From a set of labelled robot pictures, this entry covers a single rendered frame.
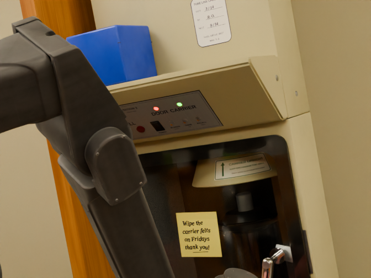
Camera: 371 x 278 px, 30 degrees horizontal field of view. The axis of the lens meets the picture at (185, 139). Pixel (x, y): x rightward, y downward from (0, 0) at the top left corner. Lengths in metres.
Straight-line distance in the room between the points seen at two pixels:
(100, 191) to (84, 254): 0.60
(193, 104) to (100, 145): 0.51
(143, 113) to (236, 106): 0.15
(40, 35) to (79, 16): 0.73
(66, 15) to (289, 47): 0.40
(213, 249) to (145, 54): 0.34
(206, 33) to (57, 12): 0.28
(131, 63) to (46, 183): 0.86
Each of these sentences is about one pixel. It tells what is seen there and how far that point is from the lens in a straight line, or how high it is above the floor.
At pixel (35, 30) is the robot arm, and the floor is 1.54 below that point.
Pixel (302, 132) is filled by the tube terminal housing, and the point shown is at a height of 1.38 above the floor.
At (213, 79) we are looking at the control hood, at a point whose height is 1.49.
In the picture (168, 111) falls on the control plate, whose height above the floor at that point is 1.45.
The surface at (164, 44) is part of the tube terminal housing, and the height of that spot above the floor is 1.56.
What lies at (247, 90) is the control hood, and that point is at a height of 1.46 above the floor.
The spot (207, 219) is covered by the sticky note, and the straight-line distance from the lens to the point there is 1.15.
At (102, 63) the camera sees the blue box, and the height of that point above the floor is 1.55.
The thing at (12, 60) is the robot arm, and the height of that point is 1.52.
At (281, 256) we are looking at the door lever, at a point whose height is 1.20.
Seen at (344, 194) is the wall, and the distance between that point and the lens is 1.53.
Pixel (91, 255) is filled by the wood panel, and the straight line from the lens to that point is 1.22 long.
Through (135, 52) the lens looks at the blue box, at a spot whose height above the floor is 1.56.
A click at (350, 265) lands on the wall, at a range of 1.56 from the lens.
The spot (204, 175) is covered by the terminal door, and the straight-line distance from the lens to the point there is 1.13.
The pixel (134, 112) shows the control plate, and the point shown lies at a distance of 1.10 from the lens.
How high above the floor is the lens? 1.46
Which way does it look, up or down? 3 degrees down
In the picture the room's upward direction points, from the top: 10 degrees counter-clockwise
